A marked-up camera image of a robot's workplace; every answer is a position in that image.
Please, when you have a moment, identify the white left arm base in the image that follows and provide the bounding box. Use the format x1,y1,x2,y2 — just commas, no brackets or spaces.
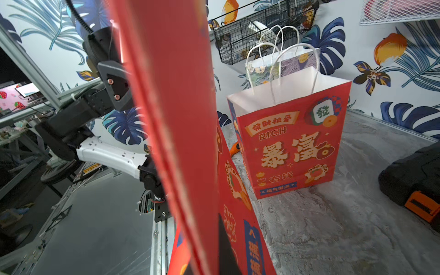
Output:
76,136,166,202

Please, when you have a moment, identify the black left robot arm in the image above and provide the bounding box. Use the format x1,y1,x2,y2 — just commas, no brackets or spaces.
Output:
35,1,135,161

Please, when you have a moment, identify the black tool case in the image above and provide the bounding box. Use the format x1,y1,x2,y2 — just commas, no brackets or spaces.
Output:
378,142,440,232

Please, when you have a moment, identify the floral paper bag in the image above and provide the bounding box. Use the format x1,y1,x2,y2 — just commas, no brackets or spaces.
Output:
245,25,321,91

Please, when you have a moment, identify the black wire basket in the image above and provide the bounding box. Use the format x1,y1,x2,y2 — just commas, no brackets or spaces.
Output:
208,1,319,65

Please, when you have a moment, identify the red paper bag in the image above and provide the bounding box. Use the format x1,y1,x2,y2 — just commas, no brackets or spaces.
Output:
108,1,276,275
228,66,351,199

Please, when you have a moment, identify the orange handled screwdriver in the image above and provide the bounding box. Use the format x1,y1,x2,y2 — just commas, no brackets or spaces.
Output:
229,142,241,157

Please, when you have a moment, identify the white mesh wall shelf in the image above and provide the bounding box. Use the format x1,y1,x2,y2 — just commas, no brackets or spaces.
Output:
359,0,440,26

